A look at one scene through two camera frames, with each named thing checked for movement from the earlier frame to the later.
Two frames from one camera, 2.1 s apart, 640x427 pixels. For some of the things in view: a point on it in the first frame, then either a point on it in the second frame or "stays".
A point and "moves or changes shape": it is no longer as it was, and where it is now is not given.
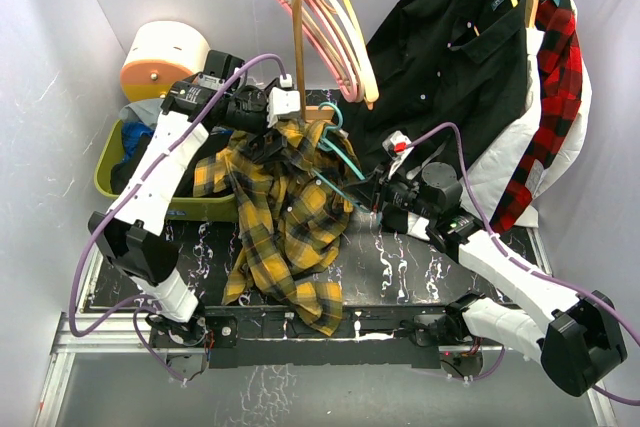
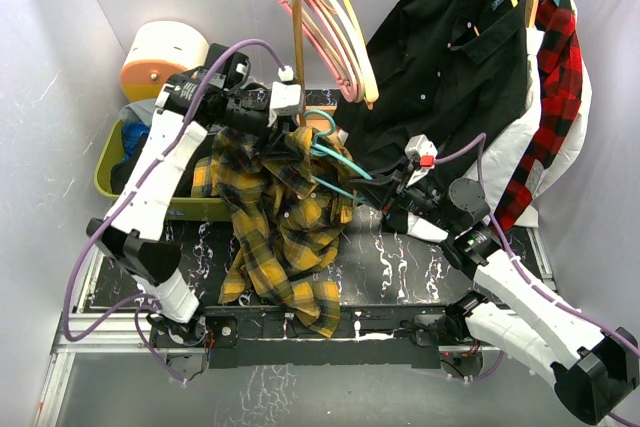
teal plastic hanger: [324, 179] moves or changes shape
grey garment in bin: [144, 111] stays
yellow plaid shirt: [293, 189] stays
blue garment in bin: [130, 134] stays
